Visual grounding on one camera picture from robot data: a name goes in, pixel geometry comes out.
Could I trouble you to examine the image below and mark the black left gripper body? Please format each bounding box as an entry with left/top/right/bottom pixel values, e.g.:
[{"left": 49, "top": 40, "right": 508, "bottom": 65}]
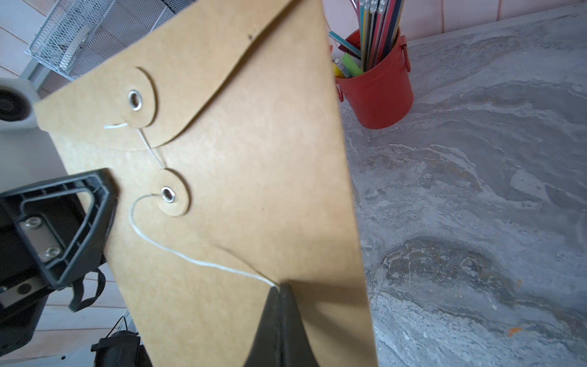
[{"left": 1, "top": 218, "right": 48, "bottom": 356}]

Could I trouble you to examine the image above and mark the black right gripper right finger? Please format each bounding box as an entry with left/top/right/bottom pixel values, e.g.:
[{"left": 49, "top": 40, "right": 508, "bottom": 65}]
[{"left": 281, "top": 284, "right": 319, "bottom": 367}]

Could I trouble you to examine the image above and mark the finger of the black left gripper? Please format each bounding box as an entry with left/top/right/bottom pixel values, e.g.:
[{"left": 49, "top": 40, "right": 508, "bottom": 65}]
[{"left": 1, "top": 168, "right": 118, "bottom": 290}]

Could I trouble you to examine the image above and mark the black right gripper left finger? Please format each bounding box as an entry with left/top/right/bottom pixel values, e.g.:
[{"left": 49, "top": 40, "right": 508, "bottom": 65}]
[{"left": 244, "top": 287, "right": 281, "bottom": 367}]

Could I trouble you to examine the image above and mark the brown kraft file bag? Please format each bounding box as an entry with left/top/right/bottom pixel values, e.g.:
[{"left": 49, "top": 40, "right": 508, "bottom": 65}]
[{"left": 35, "top": 1, "right": 378, "bottom": 366}]

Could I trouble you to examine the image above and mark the red metal pen bucket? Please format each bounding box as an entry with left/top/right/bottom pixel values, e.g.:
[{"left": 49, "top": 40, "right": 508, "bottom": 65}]
[{"left": 335, "top": 35, "right": 414, "bottom": 129}]

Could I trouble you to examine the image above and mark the bundle of pens and pencils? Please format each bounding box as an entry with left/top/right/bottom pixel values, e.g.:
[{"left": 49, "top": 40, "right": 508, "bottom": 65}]
[{"left": 328, "top": 0, "right": 408, "bottom": 79}]

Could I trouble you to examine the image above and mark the white wire mesh shelf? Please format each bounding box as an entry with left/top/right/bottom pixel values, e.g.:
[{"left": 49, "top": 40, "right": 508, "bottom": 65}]
[{"left": 28, "top": 0, "right": 193, "bottom": 81}]

